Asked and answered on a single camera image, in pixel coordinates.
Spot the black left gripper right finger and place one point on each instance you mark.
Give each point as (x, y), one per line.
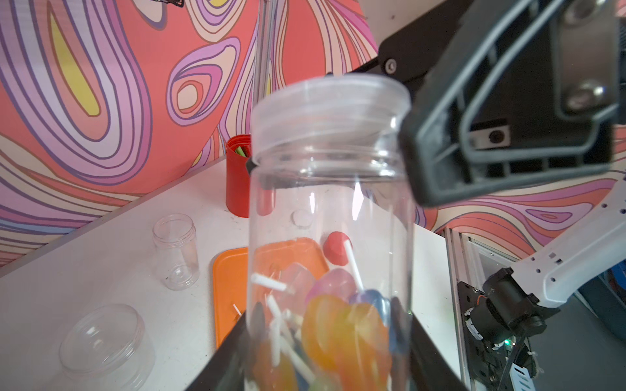
(428, 368)

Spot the clear candy jar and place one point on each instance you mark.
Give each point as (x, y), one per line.
(175, 242)

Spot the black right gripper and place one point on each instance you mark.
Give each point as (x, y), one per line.
(425, 49)

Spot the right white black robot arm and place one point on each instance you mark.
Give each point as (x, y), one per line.
(520, 298)

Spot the clear white jar lid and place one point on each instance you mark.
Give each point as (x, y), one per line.
(356, 111)

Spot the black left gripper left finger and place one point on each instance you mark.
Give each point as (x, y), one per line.
(226, 368)

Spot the red cup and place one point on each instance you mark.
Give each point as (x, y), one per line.
(238, 180)

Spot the orange plastic tray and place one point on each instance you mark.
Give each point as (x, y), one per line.
(230, 272)

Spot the white lid jar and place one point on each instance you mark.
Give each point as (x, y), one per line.
(347, 330)

